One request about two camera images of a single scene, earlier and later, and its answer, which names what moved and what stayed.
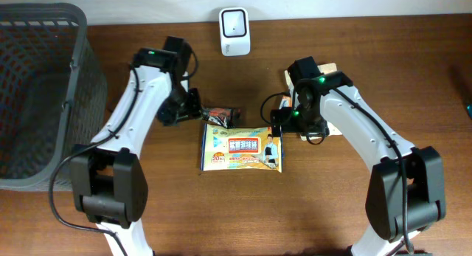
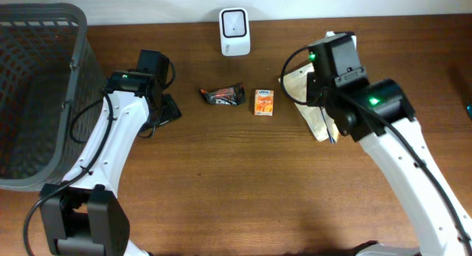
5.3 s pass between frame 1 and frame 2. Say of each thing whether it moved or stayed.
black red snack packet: moved
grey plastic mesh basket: stayed
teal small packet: stayed
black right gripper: moved
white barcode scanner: stayed
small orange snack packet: moved
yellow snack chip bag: moved
